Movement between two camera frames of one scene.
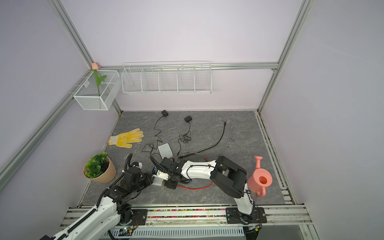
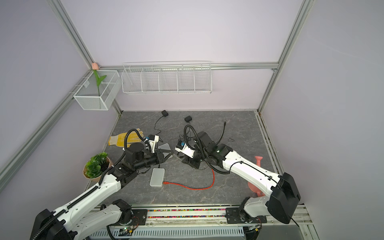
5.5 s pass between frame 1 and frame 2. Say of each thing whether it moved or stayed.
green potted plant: stayed
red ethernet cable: stayed
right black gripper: moved
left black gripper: moved
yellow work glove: stayed
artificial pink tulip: stayed
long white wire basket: stayed
